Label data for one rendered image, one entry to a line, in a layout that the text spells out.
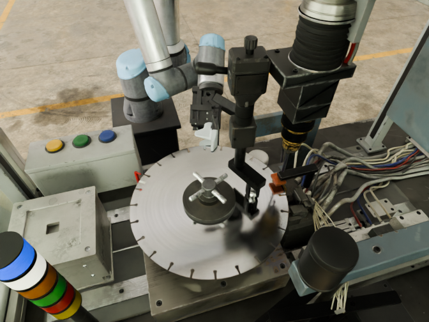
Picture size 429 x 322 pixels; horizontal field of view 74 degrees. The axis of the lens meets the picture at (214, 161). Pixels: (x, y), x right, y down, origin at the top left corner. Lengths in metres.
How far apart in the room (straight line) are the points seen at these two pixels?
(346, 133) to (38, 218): 0.99
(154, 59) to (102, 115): 1.68
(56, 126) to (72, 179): 1.67
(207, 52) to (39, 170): 0.54
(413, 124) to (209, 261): 0.37
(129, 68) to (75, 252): 0.61
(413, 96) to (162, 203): 0.46
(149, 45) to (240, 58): 0.46
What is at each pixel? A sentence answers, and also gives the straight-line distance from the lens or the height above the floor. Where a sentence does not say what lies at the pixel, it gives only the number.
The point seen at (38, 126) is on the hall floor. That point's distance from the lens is 2.61.
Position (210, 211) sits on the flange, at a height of 0.96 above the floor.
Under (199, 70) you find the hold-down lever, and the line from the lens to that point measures 0.48.
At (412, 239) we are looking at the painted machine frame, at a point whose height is 1.05.
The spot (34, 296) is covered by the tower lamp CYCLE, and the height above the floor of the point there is 1.07.
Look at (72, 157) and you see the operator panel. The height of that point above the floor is 0.90.
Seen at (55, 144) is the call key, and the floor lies 0.91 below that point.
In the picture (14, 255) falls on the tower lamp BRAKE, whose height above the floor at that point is 1.16.
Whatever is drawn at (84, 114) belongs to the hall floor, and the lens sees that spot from 2.57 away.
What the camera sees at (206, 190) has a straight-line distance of 0.56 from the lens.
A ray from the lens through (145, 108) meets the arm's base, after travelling 1.10.
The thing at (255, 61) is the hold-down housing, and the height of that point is 1.25.
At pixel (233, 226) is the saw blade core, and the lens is 0.58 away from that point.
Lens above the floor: 1.45
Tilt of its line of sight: 47 degrees down
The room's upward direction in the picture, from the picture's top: straight up
